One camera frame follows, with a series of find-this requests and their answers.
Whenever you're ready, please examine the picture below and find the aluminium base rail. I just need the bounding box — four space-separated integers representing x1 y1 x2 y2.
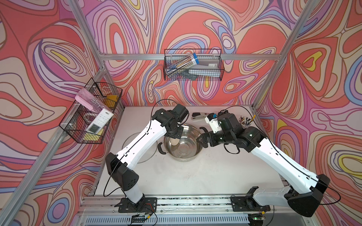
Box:
71 195 319 226

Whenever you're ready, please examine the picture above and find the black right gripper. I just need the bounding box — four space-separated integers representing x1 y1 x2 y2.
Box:
196 130 234 148

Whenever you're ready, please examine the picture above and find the white calculator device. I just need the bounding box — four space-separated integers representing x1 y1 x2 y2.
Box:
86 108 114 134

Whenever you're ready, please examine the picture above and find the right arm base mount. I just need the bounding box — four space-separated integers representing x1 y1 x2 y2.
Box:
230 186 271 212

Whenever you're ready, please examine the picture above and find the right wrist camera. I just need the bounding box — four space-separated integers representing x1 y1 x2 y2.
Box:
205 113 222 133

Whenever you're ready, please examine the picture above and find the pink case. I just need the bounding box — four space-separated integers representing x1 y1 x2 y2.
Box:
75 88 107 114

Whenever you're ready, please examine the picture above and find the grey black stapler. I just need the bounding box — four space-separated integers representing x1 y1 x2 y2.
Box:
191 112 209 121

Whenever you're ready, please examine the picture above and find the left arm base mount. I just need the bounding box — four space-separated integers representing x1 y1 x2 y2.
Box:
115 197 158 213

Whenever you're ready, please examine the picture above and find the beige plastic ladle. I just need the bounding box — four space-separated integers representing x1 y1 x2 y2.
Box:
170 138 180 146

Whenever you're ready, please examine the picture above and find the black wire basket left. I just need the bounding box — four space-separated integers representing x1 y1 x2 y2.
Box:
59 79 123 144

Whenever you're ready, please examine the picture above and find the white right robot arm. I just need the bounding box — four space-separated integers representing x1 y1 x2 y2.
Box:
197 110 331 217

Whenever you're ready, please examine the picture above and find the pack of pencils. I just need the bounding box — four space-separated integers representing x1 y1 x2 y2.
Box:
165 53 199 78

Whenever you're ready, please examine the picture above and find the black wire basket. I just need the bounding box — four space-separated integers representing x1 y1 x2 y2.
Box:
163 48 225 81
59 79 123 144

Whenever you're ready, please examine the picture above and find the yellow object in basket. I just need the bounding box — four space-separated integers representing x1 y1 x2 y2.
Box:
104 95 118 109

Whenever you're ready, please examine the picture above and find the black wire basket back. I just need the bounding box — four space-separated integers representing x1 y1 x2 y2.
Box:
163 48 225 81

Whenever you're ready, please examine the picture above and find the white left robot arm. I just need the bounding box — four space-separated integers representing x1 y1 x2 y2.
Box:
105 104 189 203

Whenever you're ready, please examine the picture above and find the white box in basket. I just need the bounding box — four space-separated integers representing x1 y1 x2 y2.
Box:
188 59 221 77

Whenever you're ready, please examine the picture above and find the glass pot lid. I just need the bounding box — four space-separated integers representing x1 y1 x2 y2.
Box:
122 132 158 164

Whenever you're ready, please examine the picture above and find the stainless steel pot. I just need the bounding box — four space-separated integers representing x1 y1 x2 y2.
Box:
157 124 203 162

